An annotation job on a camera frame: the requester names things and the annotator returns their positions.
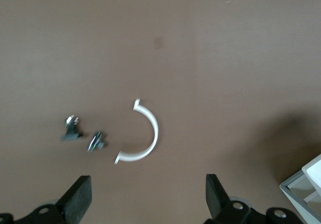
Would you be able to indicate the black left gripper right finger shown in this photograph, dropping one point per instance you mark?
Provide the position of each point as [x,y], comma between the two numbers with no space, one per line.
[220,204]

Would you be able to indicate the white drawer cabinet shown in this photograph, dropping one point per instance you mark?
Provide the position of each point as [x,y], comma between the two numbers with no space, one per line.
[298,199]

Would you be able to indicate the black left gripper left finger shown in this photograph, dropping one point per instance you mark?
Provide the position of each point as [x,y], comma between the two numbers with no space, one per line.
[75,199]

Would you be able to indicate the white drawer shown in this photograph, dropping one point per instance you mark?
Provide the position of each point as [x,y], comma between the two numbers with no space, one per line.
[313,171]

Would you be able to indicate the small black clamp part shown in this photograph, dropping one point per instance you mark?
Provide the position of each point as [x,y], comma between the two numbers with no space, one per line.
[71,133]

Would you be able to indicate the small metal contact part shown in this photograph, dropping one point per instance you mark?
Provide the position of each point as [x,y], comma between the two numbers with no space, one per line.
[96,142]

